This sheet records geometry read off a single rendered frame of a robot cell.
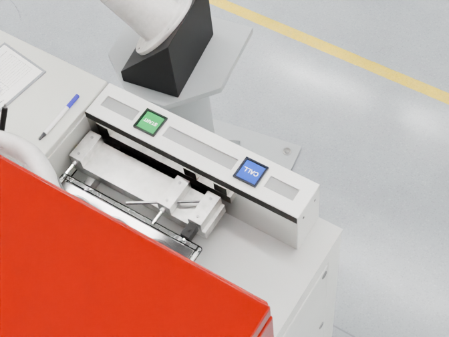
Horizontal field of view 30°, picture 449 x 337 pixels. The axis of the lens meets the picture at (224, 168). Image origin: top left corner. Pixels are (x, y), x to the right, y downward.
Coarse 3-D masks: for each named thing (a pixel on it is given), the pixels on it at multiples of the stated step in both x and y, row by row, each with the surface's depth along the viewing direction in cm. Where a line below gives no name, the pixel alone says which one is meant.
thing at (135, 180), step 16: (96, 160) 191; (112, 160) 190; (128, 160) 190; (96, 176) 189; (112, 176) 188; (128, 176) 188; (144, 176) 188; (160, 176) 187; (128, 192) 186; (144, 192) 185; (160, 192) 185; (192, 192) 184; (176, 208) 182; (192, 208) 182; (224, 208) 183; (208, 224) 180
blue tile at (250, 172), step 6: (246, 162) 177; (252, 162) 177; (246, 168) 177; (252, 168) 176; (258, 168) 176; (264, 168) 176; (240, 174) 176; (246, 174) 176; (252, 174) 176; (258, 174) 176; (246, 180) 175; (252, 180) 175
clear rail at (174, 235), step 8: (64, 176) 186; (80, 184) 185; (88, 192) 184; (96, 192) 184; (104, 200) 183; (112, 200) 182; (120, 208) 181; (128, 208) 181; (136, 216) 180; (144, 216) 180; (152, 224) 178; (176, 240) 176; (184, 240) 176; (192, 248) 175
